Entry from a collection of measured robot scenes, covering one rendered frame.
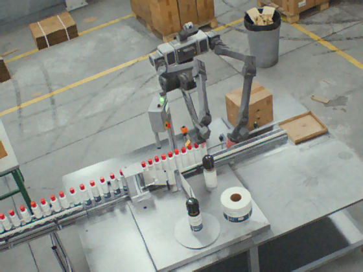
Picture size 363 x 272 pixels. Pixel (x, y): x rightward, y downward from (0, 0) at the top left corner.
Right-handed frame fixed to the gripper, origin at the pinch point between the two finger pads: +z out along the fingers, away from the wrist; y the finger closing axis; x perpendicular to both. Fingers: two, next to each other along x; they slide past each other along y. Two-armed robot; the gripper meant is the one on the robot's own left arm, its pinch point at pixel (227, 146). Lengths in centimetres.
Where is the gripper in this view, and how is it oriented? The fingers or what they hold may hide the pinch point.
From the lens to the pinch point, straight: 400.2
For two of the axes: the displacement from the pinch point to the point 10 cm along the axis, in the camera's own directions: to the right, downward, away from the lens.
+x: 8.1, 2.2, 5.5
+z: -4.6, 8.1, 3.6
